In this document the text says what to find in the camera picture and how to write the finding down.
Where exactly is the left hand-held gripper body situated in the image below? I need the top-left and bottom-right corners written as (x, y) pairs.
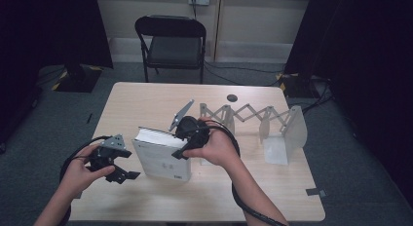
top-left (87, 133), bottom-right (127, 172)

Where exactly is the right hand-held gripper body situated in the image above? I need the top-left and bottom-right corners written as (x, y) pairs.
top-left (169, 98), bottom-right (211, 148)

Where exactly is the white book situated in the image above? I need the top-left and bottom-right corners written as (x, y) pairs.
top-left (131, 126), bottom-right (193, 182)

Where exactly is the grey expandable book rack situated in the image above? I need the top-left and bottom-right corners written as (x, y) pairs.
top-left (199, 102), bottom-right (309, 167)

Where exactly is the person's right hand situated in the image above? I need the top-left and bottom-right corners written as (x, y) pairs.
top-left (183, 118), bottom-right (242, 167)

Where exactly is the person's left hand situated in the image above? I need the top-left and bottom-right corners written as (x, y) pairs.
top-left (59, 144), bottom-right (116, 201)

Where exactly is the black stand base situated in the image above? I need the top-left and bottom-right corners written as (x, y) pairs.
top-left (51, 63), bottom-right (105, 94)
top-left (276, 72), bottom-right (314, 99)

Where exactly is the black folding chair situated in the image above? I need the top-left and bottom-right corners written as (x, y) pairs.
top-left (134, 15), bottom-right (207, 85)

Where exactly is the black curtain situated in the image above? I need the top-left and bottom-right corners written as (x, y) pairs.
top-left (284, 0), bottom-right (413, 208)
top-left (0, 0), bottom-right (114, 146)

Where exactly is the grey tape strip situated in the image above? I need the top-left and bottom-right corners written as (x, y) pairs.
top-left (305, 187), bottom-right (327, 198)

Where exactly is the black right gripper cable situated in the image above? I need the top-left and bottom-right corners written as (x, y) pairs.
top-left (207, 119), bottom-right (288, 226)

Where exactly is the black floor cable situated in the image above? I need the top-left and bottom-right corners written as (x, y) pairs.
top-left (204, 58), bottom-right (286, 88)

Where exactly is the bundle of black floor cables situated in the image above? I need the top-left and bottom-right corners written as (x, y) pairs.
top-left (288, 77), bottom-right (334, 116)

